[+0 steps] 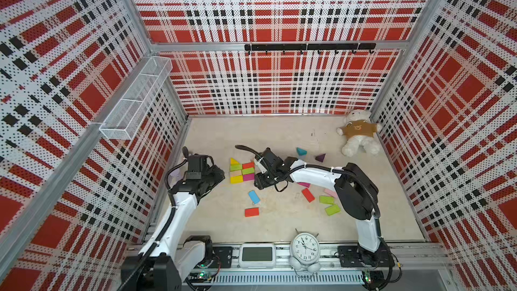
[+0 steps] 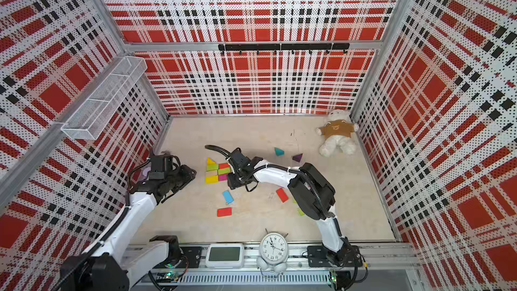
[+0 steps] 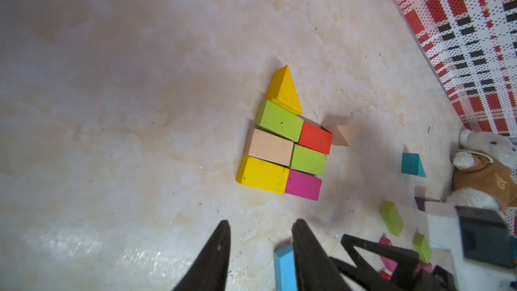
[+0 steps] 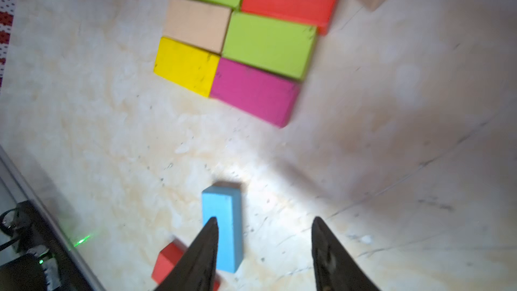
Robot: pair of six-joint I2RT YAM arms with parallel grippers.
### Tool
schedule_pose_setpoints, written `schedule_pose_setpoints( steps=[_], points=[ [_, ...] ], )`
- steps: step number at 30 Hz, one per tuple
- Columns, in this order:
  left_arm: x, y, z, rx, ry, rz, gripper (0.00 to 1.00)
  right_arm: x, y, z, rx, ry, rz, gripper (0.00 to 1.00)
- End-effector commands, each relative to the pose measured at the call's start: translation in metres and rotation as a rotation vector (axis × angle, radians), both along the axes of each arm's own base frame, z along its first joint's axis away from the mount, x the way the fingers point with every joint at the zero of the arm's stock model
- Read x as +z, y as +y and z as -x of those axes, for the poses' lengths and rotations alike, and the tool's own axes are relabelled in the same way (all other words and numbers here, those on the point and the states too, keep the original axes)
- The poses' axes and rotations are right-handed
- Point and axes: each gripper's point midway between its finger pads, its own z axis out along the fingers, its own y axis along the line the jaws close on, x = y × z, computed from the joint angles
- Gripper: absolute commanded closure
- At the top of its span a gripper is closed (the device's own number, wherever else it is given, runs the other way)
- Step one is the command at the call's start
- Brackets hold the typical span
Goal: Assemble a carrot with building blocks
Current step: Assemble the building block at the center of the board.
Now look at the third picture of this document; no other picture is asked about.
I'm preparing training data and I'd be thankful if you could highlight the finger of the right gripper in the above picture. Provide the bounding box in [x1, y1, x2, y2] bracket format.
[329, 257, 400, 290]
[341, 234, 420, 289]

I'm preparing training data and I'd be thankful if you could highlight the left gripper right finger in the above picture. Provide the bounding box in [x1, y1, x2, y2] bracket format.
[292, 219, 351, 290]

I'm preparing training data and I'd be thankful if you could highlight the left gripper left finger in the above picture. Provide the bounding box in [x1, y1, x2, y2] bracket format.
[173, 220, 231, 290]

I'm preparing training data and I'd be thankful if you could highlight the lime green block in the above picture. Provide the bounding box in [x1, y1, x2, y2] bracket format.
[413, 233, 432, 264]
[255, 100, 304, 143]
[380, 200, 405, 237]
[289, 144, 327, 176]

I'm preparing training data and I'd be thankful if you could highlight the blue rectangular block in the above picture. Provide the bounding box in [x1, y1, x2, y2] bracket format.
[273, 244, 298, 291]

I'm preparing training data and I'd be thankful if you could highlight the purple triangle block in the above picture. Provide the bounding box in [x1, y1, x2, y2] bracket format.
[414, 196, 440, 212]

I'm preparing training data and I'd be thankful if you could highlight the magenta block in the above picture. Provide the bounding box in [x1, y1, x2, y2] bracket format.
[415, 261, 433, 273]
[379, 235, 397, 273]
[285, 170, 322, 201]

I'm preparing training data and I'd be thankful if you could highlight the teal triangle block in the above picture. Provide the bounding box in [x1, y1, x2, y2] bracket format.
[401, 152, 425, 177]

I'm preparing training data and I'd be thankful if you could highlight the yellow rectangular block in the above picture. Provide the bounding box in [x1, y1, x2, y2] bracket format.
[236, 155, 289, 195]

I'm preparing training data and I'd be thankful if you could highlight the red block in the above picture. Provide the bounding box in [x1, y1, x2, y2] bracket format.
[380, 271, 391, 281]
[298, 122, 333, 155]

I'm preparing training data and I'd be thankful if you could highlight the natural wood rectangular block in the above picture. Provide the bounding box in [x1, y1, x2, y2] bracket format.
[244, 128, 294, 167]

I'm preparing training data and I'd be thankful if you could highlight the natural wood triangle block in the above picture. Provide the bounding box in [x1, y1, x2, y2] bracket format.
[327, 125, 360, 147]

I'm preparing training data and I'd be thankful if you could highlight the yellow triangle block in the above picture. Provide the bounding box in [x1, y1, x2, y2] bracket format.
[266, 65, 303, 115]

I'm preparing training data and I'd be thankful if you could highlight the white teddy bear brown shirt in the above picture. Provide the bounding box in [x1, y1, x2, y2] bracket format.
[445, 129, 516, 212]

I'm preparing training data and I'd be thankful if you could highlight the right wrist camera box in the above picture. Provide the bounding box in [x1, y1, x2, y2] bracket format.
[425, 202, 516, 290]

